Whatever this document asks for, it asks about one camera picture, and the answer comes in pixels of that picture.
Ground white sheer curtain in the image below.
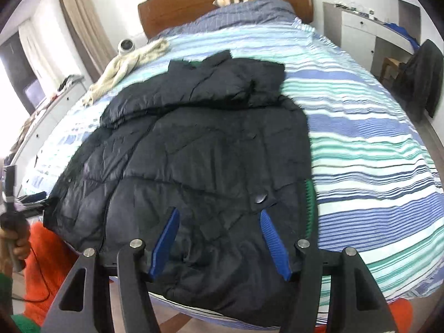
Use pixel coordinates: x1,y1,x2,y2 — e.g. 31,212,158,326
17,19,58,91

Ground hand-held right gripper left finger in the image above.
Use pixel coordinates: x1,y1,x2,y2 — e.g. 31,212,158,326
41,207,181,333

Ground black cable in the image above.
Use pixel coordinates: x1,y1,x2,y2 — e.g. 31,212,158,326
13,244,52,303

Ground white desk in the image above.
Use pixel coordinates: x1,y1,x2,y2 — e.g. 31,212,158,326
322,2,422,77

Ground bed with striped sheet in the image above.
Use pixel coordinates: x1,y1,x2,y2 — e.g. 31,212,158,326
21,17,444,320

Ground blue cloth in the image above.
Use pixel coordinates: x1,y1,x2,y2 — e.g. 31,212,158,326
385,22,421,51

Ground black puffer jacket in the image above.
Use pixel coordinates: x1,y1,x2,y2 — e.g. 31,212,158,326
42,50,318,327

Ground white drawer cabinet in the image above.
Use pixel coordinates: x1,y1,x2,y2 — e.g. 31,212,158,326
7,74,87,181

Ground wooden chair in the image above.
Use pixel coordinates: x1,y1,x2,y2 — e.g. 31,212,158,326
380,56,410,89

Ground cluster of small toiletries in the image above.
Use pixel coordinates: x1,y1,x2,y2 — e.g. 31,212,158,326
335,3,377,19

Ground person's left forearm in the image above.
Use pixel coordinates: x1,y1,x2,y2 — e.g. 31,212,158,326
0,272,15,320

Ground beige curtain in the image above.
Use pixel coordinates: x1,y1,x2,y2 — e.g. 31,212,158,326
56,0,117,84

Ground black coat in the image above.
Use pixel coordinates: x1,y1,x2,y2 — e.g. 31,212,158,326
395,39,444,122

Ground person's left hand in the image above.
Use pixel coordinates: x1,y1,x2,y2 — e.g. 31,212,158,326
0,227,32,275

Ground white round camera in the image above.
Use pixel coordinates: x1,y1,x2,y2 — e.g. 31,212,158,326
117,39,136,55

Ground orange pants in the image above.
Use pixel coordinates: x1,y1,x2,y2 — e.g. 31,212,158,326
17,222,413,333

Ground beige towel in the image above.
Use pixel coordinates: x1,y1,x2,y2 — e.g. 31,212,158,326
82,39,170,107

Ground blue checked pillow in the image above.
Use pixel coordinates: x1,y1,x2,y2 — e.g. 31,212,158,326
153,0,302,40

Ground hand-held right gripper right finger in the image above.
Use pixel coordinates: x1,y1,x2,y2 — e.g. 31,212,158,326
259,209,399,333

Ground wooden headboard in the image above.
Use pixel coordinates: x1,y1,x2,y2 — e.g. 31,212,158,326
138,0,314,39

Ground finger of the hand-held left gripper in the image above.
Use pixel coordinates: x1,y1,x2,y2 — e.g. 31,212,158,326
17,191,47,209

